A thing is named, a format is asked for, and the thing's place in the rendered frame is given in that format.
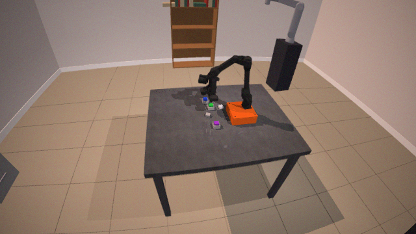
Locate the purple button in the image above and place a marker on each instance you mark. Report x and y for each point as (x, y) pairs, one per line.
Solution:
(216, 125)

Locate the green button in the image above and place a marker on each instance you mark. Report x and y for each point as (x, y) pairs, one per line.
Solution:
(210, 106)

